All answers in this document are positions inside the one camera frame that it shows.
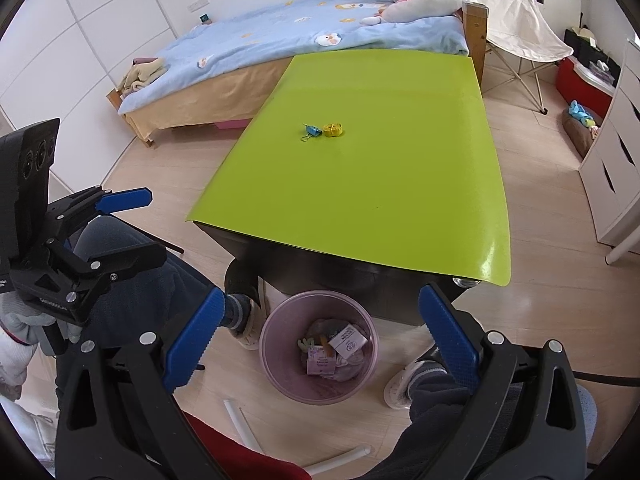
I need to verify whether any person's right leg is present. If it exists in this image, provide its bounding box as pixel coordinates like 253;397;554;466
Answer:
360;360;597;480

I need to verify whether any red storage box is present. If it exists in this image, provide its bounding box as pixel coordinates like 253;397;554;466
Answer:
555;56;614;119

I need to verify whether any white folding camp chair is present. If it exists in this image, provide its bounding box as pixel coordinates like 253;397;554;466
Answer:
452;0;575;115

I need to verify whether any person's left hand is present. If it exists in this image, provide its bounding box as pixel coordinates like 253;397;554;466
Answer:
0;291;83;402

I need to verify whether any person's leg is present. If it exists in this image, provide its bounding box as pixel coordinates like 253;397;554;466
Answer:
360;360;597;480
54;217;253;378

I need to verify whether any red cloth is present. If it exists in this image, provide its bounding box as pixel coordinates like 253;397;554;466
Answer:
145;409;312;480

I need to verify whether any wooden bed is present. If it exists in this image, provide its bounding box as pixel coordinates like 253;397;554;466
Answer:
106;0;488;148

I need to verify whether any beige folded towel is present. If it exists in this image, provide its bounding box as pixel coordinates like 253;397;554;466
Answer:
119;57;169;97

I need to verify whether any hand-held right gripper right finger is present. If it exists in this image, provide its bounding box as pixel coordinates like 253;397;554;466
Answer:
417;282;588;480

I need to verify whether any pink trash bin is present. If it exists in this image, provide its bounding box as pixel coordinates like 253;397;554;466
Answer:
258;290;379;405

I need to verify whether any white wardrobe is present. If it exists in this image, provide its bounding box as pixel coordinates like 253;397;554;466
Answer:
0;0;179;193

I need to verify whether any blue plush toy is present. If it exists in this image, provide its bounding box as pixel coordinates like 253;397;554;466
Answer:
567;100;599;129

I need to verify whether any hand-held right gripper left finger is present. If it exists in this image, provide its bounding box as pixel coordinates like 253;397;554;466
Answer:
54;287;236;480

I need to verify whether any light blue printed blanket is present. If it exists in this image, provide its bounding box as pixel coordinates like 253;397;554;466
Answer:
117;0;471;116

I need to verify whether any white slipper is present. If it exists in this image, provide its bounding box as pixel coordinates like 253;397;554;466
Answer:
385;357;449;411
234;302;264;351

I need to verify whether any white drawer cabinet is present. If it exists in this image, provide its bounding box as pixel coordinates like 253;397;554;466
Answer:
578;37;640;266

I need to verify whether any white plush toy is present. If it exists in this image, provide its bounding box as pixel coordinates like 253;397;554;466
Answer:
361;0;481;26

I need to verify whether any white plastic tube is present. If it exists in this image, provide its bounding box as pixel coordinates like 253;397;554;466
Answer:
222;399;264;454
302;447;372;476

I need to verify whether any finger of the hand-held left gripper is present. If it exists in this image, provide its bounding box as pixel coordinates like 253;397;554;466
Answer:
67;241;169;282
45;186;154;250

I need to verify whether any person's left leg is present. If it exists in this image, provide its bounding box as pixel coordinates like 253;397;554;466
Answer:
54;217;253;378

